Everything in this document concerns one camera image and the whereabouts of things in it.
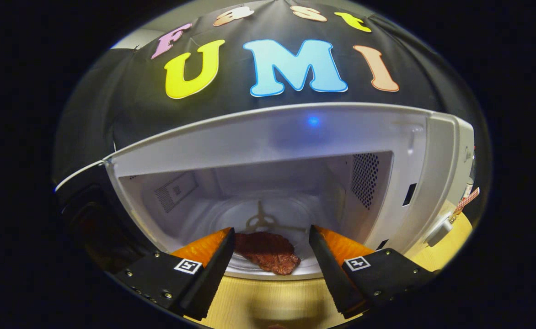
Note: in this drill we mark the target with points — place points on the brown steak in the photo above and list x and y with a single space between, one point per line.
268 251

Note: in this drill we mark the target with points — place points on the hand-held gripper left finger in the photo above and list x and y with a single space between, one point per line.
208 283

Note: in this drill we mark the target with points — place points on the glass turntable plate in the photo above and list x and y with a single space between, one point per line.
231 214

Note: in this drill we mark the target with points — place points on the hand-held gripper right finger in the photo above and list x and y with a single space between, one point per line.
334 278

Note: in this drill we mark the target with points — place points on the white toaster oven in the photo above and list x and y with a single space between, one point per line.
272 137

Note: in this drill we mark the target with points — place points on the red checkered stick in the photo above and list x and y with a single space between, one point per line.
467 199

